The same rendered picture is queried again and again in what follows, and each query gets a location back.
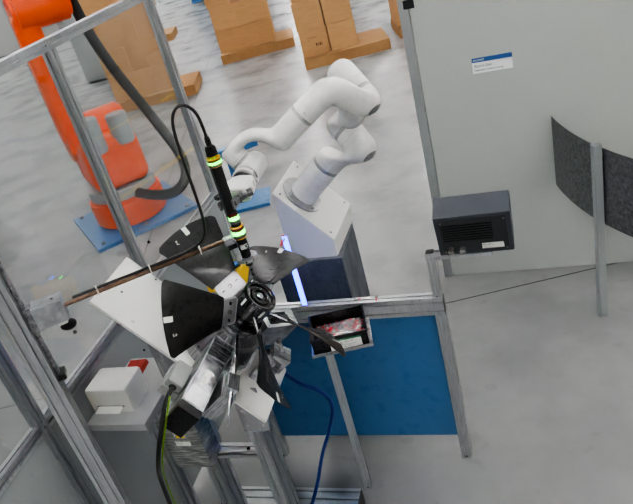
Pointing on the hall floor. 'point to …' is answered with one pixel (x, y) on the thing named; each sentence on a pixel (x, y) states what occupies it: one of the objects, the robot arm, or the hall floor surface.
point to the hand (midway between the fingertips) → (228, 203)
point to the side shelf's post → (176, 471)
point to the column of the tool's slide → (0, 302)
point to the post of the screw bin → (348, 420)
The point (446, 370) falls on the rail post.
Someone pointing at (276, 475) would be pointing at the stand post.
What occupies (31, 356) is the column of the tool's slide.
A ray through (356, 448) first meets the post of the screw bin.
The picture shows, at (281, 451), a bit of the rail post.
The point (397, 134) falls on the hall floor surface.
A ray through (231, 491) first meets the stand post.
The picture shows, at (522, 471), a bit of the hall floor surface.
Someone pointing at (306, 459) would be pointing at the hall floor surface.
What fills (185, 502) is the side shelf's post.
